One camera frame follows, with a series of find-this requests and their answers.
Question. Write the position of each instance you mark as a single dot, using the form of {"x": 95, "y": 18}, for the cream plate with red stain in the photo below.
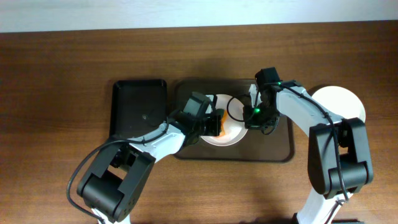
{"x": 340, "y": 101}

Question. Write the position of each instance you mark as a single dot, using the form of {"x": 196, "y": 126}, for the orange green sponge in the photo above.
{"x": 224, "y": 116}

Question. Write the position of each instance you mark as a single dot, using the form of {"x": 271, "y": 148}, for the pink plate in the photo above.
{"x": 234, "y": 130}

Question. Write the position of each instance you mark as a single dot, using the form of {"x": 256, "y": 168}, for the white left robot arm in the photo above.
{"x": 113, "y": 183}

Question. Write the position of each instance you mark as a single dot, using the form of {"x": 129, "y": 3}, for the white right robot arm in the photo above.
{"x": 339, "y": 159}

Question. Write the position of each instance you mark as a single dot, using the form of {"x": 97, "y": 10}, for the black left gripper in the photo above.
{"x": 214, "y": 125}

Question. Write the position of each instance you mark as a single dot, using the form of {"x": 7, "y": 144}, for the large brown tray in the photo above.
{"x": 254, "y": 146}

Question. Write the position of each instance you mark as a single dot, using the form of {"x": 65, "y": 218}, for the small black tray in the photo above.
{"x": 138, "y": 107}

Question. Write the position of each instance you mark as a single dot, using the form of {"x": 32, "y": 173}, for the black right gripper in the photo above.
{"x": 254, "y": 121}

